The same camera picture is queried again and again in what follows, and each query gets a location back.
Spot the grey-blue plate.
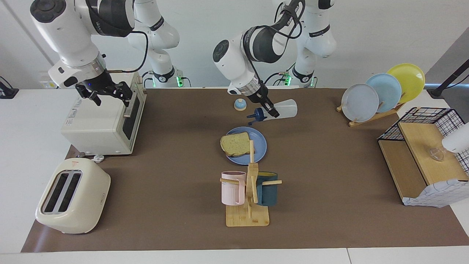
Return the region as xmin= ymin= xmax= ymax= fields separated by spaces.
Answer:
xmin=341 ymin=83 xmax=380 ymax=122

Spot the dark teal mug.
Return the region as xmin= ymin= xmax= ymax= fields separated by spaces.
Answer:
xmin=255 ymin=172 xmax=278 ymax=206

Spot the cream two-slot toaster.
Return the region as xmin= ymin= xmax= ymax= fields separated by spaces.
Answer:
xmin=35 ymin=152 xmax=111 ymax=234

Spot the yellow plate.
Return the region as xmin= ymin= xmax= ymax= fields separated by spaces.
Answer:
xmin=387 ymin=63 xmax=426 ymax=104

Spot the white grid-pattern cloth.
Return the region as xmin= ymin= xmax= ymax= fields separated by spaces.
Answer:
xmin=402 ymin=179 xmax=469 ymax=208

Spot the black wire basket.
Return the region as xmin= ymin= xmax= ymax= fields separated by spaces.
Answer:
xmin=377 ymin=107 xmax=469 ymax=176

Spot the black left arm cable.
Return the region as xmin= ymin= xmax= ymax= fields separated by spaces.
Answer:
xmin=244 ymin=0 xmax=305 ymax=87

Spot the brown table mat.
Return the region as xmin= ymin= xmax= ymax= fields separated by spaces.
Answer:
xmin=21 ymin=88 xmax=469 ymax=253

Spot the white cylindrical object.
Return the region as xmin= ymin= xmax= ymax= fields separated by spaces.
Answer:
xmin=442 ymin=123 xmax=469 ymax=153

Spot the toasted bread slice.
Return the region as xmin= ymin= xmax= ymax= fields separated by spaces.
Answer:
xmin=220 ymin=133 xmax=256 ymax=157

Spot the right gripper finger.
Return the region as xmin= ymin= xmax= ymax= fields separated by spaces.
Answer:
xmin=76 ymin=84 xmax=101 ymax=107
xmin=108 ymin=81 xmax=133 ymax=107

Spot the translucent squeeze bottle blue cap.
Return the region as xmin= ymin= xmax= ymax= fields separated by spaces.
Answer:
xmin=247 ymin=99 xmax=298 ymax=126

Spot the wooden plate rack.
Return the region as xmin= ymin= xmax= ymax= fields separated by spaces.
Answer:
xmin=336 ymin=103 xmax=405 ymax=127

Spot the pink ribbed mug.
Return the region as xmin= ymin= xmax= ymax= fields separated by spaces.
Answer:
xmin=221 ymin=171 xmax=247 ymax=206

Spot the white wall socket box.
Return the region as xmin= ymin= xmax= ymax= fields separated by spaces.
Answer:
xmin=38 ymin=70 xmax=59 ymax=89

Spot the black base cable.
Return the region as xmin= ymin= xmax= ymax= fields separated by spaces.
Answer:
xmin=263 ymin=60 xmax=296 ymax=87

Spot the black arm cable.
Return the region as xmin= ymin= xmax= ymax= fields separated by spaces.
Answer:
xmin=106 ymin=30 xmax=149 ymax=74
xmin=244 ymin=0 xmax=305 ymax=87

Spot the light blue plate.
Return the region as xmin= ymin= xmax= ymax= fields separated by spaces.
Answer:
xmin=366 ymin=73 xmax=402 ymax=113

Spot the wooden stepped shelf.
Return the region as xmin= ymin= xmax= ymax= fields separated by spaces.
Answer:
xmin=378 ymin=122 xmax=469 ymax=201

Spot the blue round plate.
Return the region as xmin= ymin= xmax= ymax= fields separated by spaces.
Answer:
xmin=222 ymin=126 xmax=267 ymax=165

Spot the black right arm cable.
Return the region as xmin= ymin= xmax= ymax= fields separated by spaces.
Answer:
xmin=106 ymin=30 xmax=149 ymax=74

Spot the small clear glass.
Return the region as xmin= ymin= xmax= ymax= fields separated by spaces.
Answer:
xmin=427 ymin=147 xmax=446 ymax=162

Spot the black camera stand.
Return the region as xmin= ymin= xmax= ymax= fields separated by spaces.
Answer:
xmin=425 ymin=59 xmax=469 ymax=99

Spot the white toaster oven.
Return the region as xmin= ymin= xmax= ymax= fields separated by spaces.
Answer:
xmin=60 ymin=68 xmax=148 ymax=156

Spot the wooden mug tree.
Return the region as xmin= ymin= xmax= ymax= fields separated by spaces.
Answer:
xmin=220 ymin=140 xmax=282 ymax=227

